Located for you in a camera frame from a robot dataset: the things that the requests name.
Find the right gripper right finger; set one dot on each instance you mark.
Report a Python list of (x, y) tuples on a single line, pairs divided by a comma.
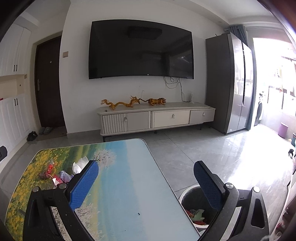
[(252, 222)]

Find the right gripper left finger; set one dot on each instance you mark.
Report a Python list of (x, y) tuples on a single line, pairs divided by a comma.
[(40, 224)]

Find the clear red plastic wrapper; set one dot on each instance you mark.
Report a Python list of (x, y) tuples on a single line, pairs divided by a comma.
[(48, 172)]

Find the white trash bin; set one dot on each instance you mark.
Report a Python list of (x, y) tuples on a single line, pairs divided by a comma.
[(194, 198)]

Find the pink torn paper box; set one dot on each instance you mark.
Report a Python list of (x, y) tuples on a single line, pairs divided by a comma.
[(56, 181)]

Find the purple crumpled plastic bag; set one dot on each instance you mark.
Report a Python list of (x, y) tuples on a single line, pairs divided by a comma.
[(65, 177)]

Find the green plastic bag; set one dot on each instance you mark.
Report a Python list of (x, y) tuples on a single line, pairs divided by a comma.
[(196, 215)]

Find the white crumpled tissue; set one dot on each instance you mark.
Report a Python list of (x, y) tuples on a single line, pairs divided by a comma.
[(77, 167)]

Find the black shoes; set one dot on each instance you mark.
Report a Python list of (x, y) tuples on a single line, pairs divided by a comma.
[(32, 136)]

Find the grey slippers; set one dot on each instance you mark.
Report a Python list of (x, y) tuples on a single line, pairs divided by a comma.
[(45, 130)]

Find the purple small bin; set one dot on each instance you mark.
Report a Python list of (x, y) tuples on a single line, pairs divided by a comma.
[(282, 132)]

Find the white washing machine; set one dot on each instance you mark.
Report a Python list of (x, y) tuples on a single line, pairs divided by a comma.
[(260, 108)]

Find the white TV cabinet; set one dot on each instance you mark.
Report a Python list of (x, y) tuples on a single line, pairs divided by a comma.
[(144, 117)]

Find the golden dragon figurine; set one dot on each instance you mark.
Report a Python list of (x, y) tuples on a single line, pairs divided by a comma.
[(113, 106)]

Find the golden tiger figurine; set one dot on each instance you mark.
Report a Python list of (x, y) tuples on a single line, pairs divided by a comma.
[(153, 102)]

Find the grey refrigerator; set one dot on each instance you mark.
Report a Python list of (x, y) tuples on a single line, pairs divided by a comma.
[(225, 83)]

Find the dark brown door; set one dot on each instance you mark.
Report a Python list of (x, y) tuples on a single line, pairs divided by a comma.
[(47, 85)]

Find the white wall cupboard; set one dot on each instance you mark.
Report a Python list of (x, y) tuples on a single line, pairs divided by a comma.
[(15, 122)]

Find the wall switch panel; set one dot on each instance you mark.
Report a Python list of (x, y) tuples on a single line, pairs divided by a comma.
[(65, 54)]

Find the black wall television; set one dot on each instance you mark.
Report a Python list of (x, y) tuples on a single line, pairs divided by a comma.
[(122, 47)]

